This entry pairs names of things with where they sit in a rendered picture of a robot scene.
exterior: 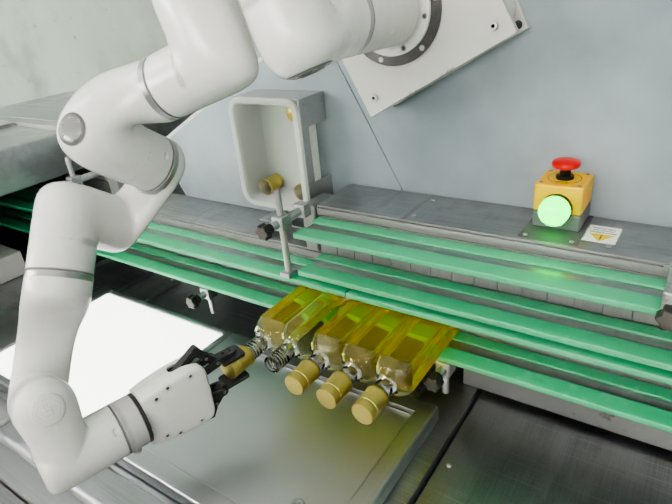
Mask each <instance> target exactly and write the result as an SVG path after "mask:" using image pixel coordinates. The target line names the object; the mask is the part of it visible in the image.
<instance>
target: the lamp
mask: <svg viewBox="0 0 672 504"><path fill-rule="evenodd" d="M572 210H573V208H572V204H571V202H570V200H569V199H568V198H567V197H565V196H563V195H561V194H551V195H548V196H547V197H545V198H544V200H543V201H542V202H541V204H540V206H539V208H538V216H539V218H540V220H541V221H542V222H543V223H545V224H546V225H549V226H560V225H562V224H563V223H565V222H566V221H567V220H568V219H569V217H570V216H571V214H572Z"/></svg>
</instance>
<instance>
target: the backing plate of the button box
mask: <svg viewBox="0 0 672 504"><path fill-rule="evenodd" d="M593 218H594V216H588V217H587V219H586V221H585V222H584V224H583V226H582V227H581V229H580V231H578V232H576V231H570V230H563V229H557V228H550V227H543V226H537V225H533V224H532V218H531V220H530V221H529V222H528V223H527V225H526V226H525V227H524V228H523V230H522V231H521V232H520V233H519V235H518V236H517V237H519V238H525V239H531V240H537V241H543V242H549V243H555V244H561V245H567V246H573V247H577V245H578V244H579V242H580V240H581V239H582V237H583V235H584V233H585V232H586V230H587V228H588V226H589V225H590V223H591V221H592V219H593Z"/></svg>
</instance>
